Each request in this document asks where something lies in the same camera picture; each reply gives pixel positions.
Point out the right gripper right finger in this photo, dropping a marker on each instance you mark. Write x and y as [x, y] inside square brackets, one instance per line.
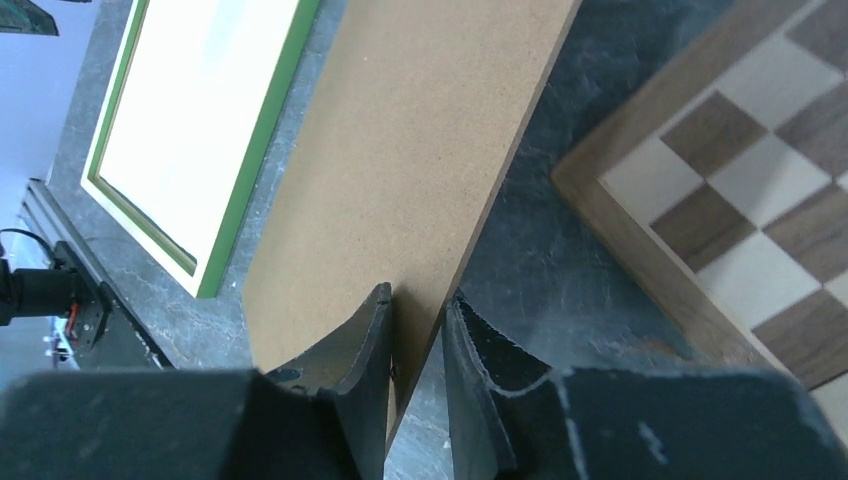
[512, 416]

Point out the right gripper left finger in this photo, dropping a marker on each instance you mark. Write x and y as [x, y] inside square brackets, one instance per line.
[321, 415]

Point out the light wooden picture frame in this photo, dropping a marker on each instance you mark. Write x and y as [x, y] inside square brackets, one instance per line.
[201, 280]

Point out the brown frame backing board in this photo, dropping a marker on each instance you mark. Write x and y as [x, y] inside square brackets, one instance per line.
[411, 128]

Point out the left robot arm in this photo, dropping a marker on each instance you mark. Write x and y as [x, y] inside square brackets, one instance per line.
[66, 289]

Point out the wooden chessboard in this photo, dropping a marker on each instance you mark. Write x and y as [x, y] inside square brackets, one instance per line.
[722, 186]

